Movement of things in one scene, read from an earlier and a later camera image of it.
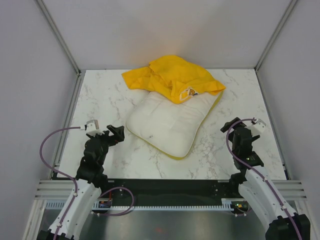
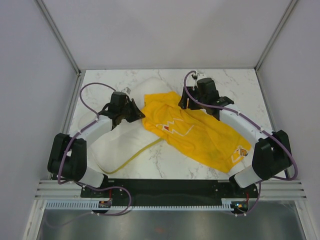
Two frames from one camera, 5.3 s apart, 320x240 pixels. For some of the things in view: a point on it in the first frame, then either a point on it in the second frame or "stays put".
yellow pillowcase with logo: [178, 77] to [200, 136]
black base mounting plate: [164, 192] stays put
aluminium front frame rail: [59, 189] stays put
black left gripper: [118, 135] to [137, 115]
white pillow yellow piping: [169, 128] to [85, 119]
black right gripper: [228, 124] to [183, 102]
